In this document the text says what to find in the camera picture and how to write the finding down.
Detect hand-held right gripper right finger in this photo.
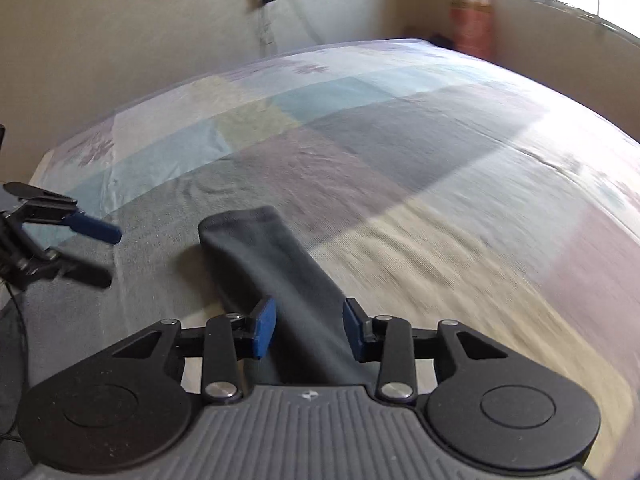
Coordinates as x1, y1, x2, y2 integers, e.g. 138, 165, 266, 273
342, 298, 516, 406

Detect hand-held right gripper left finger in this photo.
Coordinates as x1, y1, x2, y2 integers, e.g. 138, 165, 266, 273
102, 296, 277, 406

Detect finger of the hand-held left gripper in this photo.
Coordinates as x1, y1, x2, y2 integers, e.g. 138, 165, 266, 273
17, 246, 113, 290
2, 181, 124, 246

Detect dark grey pants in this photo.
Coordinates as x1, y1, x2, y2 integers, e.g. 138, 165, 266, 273
198, 205, 381, 396

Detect patchwork bed sheet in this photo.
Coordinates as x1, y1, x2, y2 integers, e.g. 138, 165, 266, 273
0, 37, 640, 480

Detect pink patterned curtain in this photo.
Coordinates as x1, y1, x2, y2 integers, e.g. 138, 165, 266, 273
447, 0, 501, 58

